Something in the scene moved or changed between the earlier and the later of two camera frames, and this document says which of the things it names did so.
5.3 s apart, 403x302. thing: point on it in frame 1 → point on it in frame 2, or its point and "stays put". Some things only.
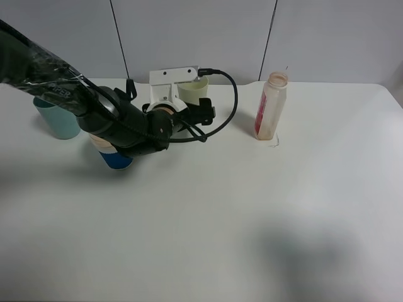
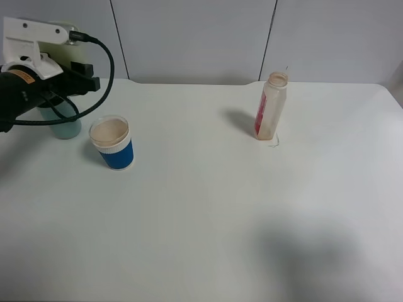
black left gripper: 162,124 → 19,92
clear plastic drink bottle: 271,107 stays put
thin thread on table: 278,138 stays put
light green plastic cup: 191,92 → 68,53
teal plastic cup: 61,122 stays put
